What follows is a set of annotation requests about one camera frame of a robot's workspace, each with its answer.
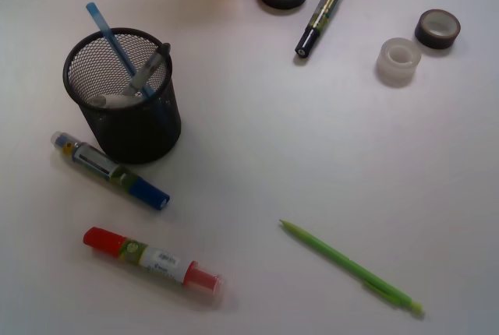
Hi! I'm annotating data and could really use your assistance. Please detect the light blue pen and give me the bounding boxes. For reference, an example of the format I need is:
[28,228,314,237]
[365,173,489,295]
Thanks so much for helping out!
[86,2,172,111]

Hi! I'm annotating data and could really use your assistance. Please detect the silver white pen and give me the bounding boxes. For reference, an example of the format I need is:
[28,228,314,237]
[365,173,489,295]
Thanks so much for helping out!
[122,43,171,97]

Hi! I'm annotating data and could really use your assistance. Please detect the clear white pen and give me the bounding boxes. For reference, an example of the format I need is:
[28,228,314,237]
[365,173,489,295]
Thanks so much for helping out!
[87,94,143,109]

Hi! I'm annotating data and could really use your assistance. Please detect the green mechanical pencil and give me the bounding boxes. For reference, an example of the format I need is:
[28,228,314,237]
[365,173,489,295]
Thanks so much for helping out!
[279,219,424,318]

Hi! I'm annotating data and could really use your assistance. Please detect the black mesh pen holder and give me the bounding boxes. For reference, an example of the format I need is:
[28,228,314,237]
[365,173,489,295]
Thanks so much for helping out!
[62,31,182,164]

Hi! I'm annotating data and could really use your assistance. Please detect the red cap marker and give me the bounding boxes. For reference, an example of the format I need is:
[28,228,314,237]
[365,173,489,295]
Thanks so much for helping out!
[83,227,225,307]

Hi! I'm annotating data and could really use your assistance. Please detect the blue cap marker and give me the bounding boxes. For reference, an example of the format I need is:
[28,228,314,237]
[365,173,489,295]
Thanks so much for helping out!
[51,132,170,210]

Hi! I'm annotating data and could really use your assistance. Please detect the clear tape roll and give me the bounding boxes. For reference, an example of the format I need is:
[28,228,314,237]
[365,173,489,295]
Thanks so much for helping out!
[375,37,422,87]

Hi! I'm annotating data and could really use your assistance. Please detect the black cap marker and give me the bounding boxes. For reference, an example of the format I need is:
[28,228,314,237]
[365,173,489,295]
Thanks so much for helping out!
[295,0,340,58]

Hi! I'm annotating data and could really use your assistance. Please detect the dark tape roll right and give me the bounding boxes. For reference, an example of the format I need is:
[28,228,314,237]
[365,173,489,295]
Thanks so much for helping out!
[414,9,461,50]

